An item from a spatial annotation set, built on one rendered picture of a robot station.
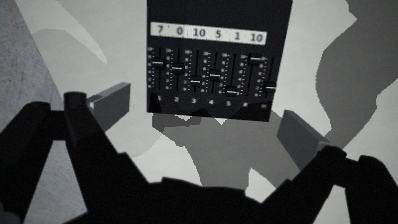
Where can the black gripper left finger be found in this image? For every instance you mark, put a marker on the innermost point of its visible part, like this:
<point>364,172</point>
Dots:
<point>101,171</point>

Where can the black lighting desk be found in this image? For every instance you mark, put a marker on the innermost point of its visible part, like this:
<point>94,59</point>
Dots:
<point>214,47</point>

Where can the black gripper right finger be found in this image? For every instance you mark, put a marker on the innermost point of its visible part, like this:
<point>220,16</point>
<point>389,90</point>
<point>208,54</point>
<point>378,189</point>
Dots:
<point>371,192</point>

